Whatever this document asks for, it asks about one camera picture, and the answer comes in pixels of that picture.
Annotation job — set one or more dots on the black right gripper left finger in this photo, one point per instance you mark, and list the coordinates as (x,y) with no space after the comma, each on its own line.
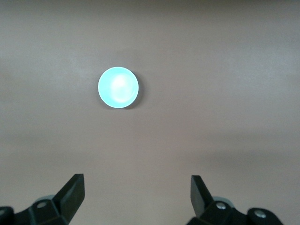
(68,199)

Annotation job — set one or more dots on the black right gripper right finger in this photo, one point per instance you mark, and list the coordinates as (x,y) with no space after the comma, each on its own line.
(204,206)

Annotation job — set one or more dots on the blue bowl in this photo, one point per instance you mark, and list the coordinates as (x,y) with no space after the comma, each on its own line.
(118,87)

